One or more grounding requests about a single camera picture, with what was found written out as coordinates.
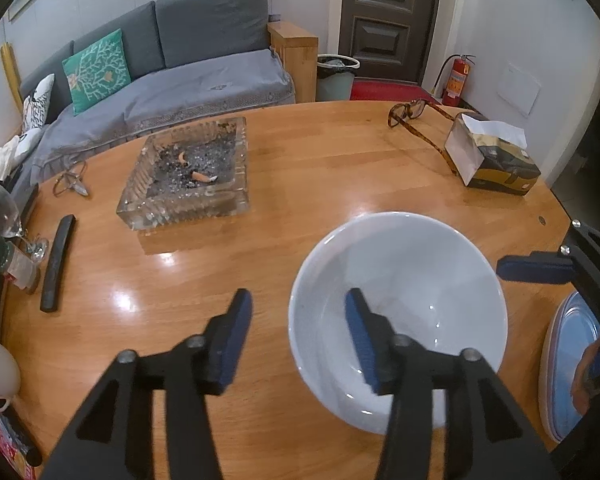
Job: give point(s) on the grey trash bin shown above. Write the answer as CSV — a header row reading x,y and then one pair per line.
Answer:
x,y
336,85

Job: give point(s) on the yellow pole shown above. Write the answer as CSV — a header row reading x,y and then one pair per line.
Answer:
x,y
11,75

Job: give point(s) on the red printed packet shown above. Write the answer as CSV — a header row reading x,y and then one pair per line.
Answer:
x,y
2,440

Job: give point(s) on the grey sofa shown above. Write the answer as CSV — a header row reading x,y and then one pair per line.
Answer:
x,y
205,20

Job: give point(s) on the red fire extinguisher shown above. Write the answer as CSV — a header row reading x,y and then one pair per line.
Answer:
x,y
455,82

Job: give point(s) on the dark brown door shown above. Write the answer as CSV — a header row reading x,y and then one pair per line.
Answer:
x,y
385,20

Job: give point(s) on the red door mat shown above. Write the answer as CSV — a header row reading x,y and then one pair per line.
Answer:
x,y
380,91

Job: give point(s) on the teal patterned cushion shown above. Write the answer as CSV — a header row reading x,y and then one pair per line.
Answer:
x,y
97,70

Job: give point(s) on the glass ashtray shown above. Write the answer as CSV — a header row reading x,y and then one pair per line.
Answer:
x,y
180,200

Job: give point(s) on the wooden side table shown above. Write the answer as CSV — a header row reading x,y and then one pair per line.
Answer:
x,y
300,70

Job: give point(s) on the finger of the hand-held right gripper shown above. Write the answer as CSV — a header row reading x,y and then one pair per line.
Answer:
x,y
525,266

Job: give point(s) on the white wall panel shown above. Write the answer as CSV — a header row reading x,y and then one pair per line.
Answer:
x,y
519,89

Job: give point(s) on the purple plate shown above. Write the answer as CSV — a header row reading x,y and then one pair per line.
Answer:
x,y
542,360

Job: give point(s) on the blue plate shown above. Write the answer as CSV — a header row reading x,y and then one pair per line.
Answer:
x,y
575,360

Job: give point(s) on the small glass jar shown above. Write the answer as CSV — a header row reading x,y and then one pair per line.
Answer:
x,y
20,267

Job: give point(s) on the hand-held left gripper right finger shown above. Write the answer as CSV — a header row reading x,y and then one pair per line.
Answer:
x,y
362,345

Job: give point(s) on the white bowl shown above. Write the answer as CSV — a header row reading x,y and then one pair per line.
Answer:
x,y
420,280

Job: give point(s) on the white cloth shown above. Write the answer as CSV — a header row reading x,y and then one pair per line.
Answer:
x,y
2,157

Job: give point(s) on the black and white cushion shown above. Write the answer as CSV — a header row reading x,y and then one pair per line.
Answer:
x,y
37,102

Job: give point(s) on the tortoiseshell glasses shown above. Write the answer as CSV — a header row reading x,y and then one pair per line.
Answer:
x,y
427,143

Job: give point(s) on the wine glass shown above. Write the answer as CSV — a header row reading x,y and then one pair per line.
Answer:
x,y
2,210

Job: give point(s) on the cigarette butt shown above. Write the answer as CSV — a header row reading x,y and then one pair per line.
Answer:
x,y
182,158
203,177

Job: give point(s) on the grey sofa cover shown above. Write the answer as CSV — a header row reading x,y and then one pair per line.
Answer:
x,y
180,90

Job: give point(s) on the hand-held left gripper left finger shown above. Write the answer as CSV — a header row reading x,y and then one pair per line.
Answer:
x,y
232,345

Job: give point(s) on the black and gold tissue box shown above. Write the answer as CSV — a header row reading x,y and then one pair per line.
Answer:
x,y
500,170

